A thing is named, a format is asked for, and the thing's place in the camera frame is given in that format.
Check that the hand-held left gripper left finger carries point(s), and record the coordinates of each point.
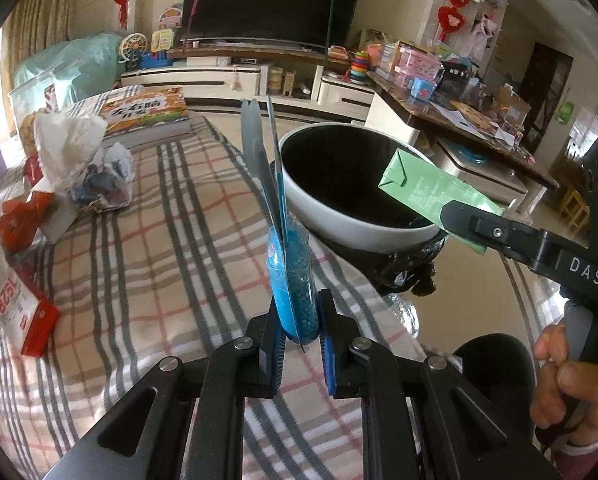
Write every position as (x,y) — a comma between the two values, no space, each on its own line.
(278,355)

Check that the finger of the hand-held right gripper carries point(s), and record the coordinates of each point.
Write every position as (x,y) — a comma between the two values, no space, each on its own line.
(494,232)

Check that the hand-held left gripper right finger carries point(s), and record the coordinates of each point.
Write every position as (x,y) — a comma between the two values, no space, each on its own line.
(329,360)

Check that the blue blister package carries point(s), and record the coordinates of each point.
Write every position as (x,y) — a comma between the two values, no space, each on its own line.
(294,280)

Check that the green drink carton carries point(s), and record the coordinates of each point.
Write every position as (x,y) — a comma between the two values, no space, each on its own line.
(419,190)

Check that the white snack wrapper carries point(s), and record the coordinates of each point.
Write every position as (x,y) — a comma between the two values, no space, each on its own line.
(104,180)

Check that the white and red packet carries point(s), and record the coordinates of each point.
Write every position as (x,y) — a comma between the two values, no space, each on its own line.
(14,300)

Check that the red orange snack wrapper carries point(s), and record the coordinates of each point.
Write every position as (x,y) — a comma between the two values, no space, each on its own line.
(19,220)

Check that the person's right forearm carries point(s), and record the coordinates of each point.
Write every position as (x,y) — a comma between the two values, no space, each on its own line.
(594,460)

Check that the person's right hand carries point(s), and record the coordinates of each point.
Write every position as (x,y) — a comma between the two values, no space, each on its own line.
(589,400)

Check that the wooden stool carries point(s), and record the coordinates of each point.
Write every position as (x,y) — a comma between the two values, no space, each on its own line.
(575,210)

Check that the black round stool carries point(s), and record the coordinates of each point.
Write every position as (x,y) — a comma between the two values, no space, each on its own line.
(494,370)

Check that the marble top coffee table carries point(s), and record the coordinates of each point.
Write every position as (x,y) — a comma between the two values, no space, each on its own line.
(404,120)

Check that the dark wooden door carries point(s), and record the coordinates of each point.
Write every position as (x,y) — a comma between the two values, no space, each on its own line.
(546,90)

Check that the small blue toy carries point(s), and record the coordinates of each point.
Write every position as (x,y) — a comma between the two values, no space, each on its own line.
(422,91)

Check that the pink plastic box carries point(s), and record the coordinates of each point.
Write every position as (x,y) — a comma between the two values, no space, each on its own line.
(414,62)

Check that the colourful thick book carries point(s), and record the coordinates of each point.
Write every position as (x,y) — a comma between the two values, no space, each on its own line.
(149,110)

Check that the white television stand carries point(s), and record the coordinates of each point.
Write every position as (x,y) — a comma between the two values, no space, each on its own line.
(199,77)

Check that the black flat television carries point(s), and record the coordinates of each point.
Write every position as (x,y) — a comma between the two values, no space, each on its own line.
(274,0)

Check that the yellow green toy board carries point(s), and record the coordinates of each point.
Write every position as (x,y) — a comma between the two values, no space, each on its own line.
(162,41)

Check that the ferris wheel toy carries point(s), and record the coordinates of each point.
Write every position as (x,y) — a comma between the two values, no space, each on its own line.
(131,50)

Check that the clear cookie packet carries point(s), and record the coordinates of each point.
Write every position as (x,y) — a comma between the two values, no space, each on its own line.
(29,120)

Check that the beige curtain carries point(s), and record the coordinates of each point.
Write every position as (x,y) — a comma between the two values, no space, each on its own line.
(44,5)

